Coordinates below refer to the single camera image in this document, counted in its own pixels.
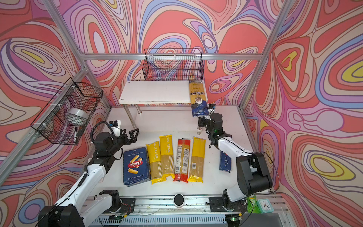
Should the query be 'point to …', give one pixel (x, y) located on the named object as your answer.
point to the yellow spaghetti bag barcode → (197, 161)
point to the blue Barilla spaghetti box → (225, 162)
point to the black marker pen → (75, 135)
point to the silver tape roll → (79, 112)
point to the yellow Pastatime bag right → (167, 158)
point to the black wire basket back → (180, 65)
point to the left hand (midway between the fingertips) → (133, 129)
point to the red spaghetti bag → (182, 160)
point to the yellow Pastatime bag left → (154, 152)
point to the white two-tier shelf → (154, 91)
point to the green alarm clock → (265, 205)
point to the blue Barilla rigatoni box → (136, 167)
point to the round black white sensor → (178, 200)
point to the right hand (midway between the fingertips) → (200, 115)
